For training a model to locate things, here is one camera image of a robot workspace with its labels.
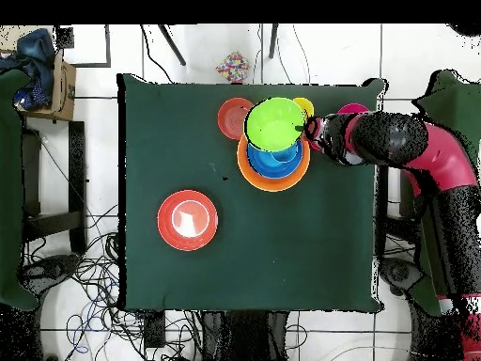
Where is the large blue bowl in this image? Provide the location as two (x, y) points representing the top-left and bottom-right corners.
(246, 140), (304, 180)

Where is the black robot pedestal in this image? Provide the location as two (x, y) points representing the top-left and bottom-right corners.
(200, 310), (290, 361)

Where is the cardboard box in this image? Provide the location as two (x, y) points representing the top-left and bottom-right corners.
(18, 50), (77, 122)

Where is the black floor frame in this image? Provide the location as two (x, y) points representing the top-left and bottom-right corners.
(55, 24), (113, 70)

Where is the small red bowl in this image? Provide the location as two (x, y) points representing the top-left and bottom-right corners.
(216, 97), (256, 141)

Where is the black tripod leg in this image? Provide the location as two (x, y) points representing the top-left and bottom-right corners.
(268, 24), (280, 60)
(157, 24), (188, 68)

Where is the large orange bowl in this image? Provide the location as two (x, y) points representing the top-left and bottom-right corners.
(236, 134), (312, 193)

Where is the yellow cup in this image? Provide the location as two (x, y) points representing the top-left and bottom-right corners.
(292, 97), (316, 118)

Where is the colourful patterned box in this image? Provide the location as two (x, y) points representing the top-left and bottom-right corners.
(215, 51), (251, 84)

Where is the green bowl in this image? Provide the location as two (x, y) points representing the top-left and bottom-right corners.
(243, 96), (307, 153)

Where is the tangle of cables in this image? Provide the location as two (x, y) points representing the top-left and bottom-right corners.
(20, 204), (204, 361)

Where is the black stool frame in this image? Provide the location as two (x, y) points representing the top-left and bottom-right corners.
(21, 120), (88, 256)

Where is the green cloth covered table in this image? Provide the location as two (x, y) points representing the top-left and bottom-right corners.
(407, 70), (481, 317)
(0, 69), (39, 312)

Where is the blue cloth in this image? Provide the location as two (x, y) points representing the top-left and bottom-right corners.
(0, 28), (56, 110)

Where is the black floor box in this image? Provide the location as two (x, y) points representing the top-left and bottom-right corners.
(144, 310), (166, 349)

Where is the wide red bowl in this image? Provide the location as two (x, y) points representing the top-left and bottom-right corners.
(157, 189), (220, 252)

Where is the blue cup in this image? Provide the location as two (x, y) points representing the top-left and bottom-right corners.
(270, 147), (301, 164)

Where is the pink bowl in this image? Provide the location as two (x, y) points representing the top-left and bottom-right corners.
(336, 102), (371, 115)

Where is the dark green tablecloth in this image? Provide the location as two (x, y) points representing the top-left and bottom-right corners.
(117, 72), (388, 313)

